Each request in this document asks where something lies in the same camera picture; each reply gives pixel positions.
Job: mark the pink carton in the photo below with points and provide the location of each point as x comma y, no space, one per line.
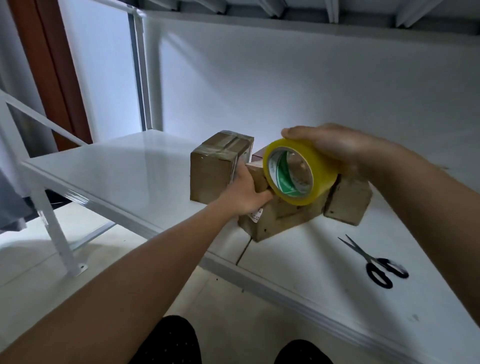
259,154

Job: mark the person's left hand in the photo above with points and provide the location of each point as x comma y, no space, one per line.
244,196

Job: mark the white metal shelf rack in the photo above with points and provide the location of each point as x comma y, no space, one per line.
105,165

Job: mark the long cardboard box white label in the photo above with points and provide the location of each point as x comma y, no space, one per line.
217,169

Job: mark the perforated white metal rack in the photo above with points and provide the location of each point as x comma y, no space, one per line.
30,202

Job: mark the grey curtain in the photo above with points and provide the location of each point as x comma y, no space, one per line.
11,202

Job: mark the yellow tape roll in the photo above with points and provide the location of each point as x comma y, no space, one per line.
315,191

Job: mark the person's black trousers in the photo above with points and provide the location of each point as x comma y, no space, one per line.
169,341

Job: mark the person's left forearm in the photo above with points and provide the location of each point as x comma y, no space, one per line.
112,300

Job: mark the person's right hand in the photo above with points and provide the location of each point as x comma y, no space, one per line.
345,146

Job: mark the small cardboard box red label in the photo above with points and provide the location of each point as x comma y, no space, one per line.
349,201

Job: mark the person's right forearm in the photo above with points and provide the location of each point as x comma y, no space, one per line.
442,217

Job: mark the red-brown door frame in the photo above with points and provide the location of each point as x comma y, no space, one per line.
52,67

